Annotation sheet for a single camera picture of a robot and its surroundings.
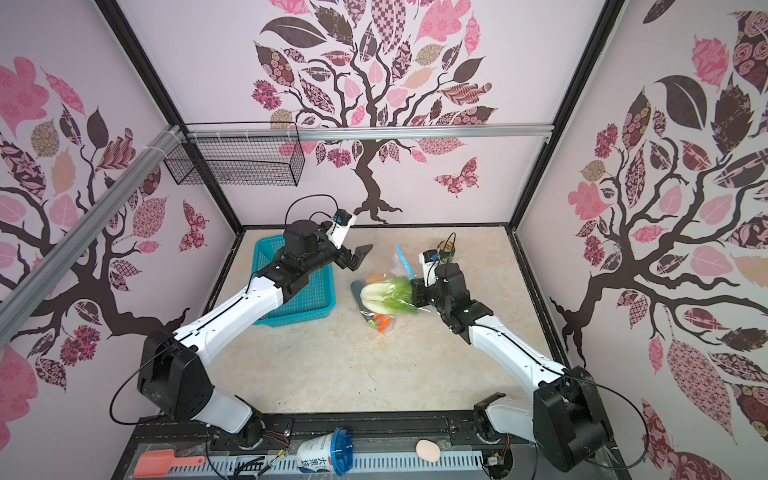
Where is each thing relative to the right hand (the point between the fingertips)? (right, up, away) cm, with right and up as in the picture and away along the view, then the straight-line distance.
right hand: (414, 277), depth 83 cm
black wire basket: (-46, +39, +11) cm, 62 cm away
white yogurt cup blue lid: (-21, -37, -19) cm, 47 cm away
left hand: (-15, +11, -4) cm, 19 cm away
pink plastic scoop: (-61, -42, -15) cm, 76 cm away
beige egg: (+2, -41, -13) cm, 43 cm away
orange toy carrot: (-10, -14, +5) cm, 18 cm away
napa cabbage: (-6, -5, -4) cm, 9 cm away
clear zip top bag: (-4, +3, +1) cm, 5 cm away
